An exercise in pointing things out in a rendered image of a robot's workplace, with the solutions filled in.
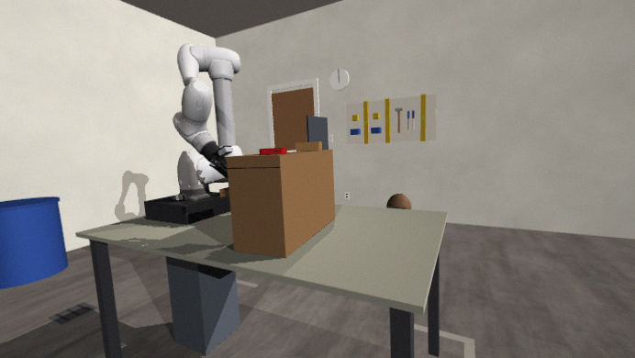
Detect red rectangular tin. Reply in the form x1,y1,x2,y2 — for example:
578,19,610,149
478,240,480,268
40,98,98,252
260,148,287,155

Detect brown wooden tool chest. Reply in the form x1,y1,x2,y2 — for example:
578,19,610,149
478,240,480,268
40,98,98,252
219,150,335,258

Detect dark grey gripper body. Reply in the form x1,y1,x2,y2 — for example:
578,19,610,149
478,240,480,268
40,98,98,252
201,142,222,165

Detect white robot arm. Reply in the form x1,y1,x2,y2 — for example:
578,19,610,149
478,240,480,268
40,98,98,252
172,43,242,201

